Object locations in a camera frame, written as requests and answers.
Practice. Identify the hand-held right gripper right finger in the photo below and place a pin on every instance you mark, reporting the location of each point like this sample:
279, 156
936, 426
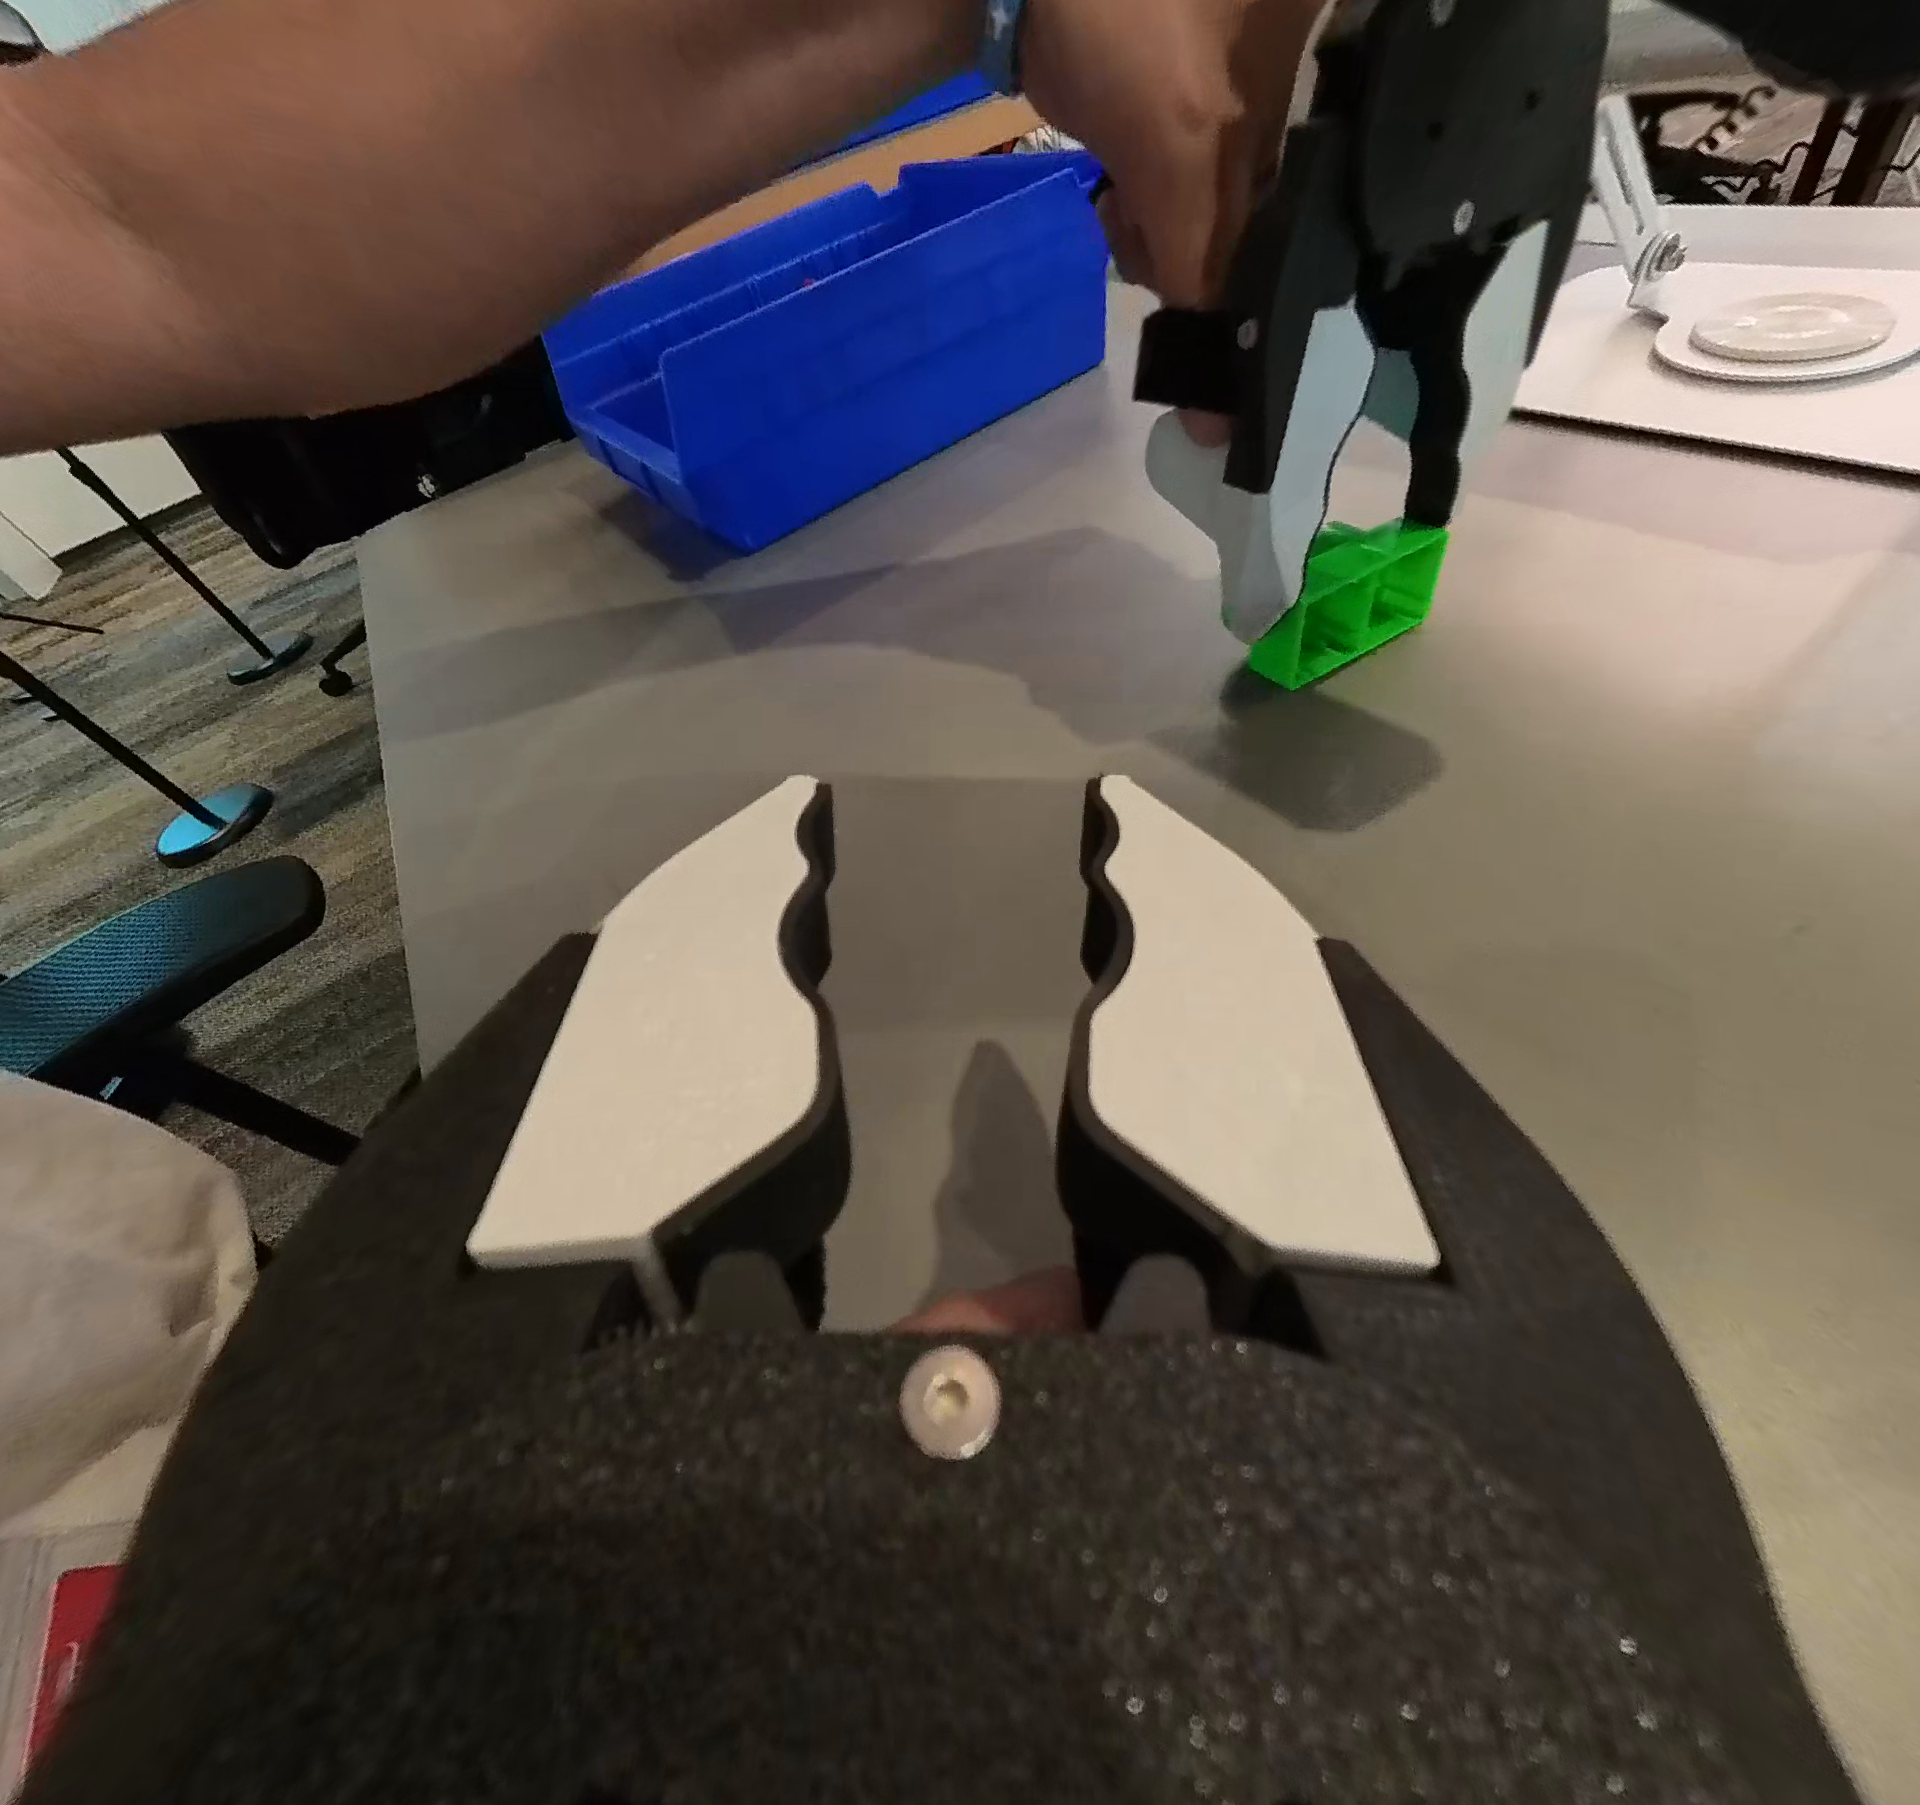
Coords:
1245, 1070

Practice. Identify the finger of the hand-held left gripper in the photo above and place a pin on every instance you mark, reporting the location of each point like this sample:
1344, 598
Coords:
1509, 321
1318, 455

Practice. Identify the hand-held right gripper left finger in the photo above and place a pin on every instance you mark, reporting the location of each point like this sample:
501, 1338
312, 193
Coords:
660, 1070

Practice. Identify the green two-stud toy block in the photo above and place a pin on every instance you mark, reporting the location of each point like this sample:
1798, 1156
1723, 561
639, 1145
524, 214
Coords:
1350, 605

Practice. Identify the person's left forearm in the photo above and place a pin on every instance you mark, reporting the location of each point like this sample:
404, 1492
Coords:
449, 172

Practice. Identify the person's left hand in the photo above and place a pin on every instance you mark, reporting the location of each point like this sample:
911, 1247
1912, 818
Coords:
1185, 80

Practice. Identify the black floor stand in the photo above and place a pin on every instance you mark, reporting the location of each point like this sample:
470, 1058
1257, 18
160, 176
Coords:
271, 657
217, 818

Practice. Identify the wooden board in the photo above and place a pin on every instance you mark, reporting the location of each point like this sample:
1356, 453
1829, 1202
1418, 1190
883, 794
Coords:
780, 214

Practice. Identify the black office chair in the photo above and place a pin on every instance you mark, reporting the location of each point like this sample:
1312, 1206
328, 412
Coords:
374, 471

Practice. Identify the red card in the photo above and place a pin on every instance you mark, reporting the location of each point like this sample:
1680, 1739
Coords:
84, 1639

